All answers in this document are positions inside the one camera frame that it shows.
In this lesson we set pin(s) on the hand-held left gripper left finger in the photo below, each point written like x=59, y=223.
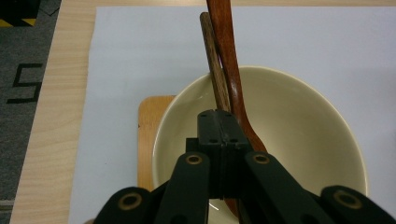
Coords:
x=211, y=130

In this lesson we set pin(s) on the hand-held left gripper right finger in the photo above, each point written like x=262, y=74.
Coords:
x=233, y=133

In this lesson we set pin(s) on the wooden coaster with cutout pattern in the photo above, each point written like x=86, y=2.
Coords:
x=149, y=130

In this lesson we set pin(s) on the cream ceramic bowl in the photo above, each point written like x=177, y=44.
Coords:
x=295, y=130

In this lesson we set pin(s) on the brown wooden chopstick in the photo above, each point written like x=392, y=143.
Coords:
x=214, y=68

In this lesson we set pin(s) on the reddish brown wooden spoon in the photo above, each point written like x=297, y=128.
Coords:
x=227, y=46

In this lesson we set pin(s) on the white table mat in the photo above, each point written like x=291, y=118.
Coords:
x=124, y=46

